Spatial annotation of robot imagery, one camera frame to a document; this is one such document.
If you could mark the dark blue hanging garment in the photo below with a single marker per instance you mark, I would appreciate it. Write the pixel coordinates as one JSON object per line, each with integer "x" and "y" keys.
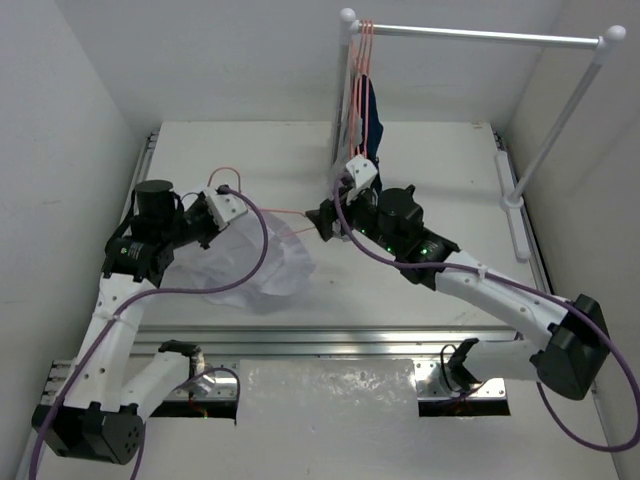
{"x": 375, "y": 125}

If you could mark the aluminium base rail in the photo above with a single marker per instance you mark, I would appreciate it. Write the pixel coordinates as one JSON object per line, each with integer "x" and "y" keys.
{"x": 320, "y": 345}

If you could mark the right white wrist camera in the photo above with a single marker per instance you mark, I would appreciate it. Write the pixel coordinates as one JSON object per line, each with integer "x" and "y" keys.
{"x": 363, "y": 173}

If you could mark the white clothes rack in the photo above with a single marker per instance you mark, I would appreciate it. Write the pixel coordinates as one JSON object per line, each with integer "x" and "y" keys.
{"x": 354, "y": 40}

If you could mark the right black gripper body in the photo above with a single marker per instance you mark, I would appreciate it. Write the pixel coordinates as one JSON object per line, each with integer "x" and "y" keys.
{"x": 362, "y": 215}

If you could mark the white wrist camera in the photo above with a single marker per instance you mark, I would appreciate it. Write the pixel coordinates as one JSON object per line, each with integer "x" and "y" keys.
{"x": 224, "y": 205}
{"x": 363, "y": 173}

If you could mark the grey hanging garment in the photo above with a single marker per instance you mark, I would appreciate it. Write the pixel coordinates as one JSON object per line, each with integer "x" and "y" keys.
{"x": 340, "y": 165}

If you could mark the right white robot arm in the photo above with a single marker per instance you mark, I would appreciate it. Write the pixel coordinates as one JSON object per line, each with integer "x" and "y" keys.
{"x": 449, "y": 270}

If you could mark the white shirt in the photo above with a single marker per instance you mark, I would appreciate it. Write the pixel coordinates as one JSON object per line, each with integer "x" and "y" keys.
{"x": 285, "y": 272}

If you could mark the pink hangers on rack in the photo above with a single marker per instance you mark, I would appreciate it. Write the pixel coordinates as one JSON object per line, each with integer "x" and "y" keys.
{"x": 363, "y": 53}

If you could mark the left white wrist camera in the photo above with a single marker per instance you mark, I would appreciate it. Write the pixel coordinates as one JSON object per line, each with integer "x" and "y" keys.
{"x": 224, "y": 205}

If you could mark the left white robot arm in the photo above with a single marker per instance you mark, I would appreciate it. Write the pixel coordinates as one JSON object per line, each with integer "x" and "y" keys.
{"x": 97, "y": 414}

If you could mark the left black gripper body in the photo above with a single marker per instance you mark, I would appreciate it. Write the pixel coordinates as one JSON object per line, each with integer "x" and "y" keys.
{"x": 201, "y": 220}

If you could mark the pink wire hanger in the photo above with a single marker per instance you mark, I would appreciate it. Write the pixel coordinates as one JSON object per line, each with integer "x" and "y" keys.
{"x": 274, "y": 211}

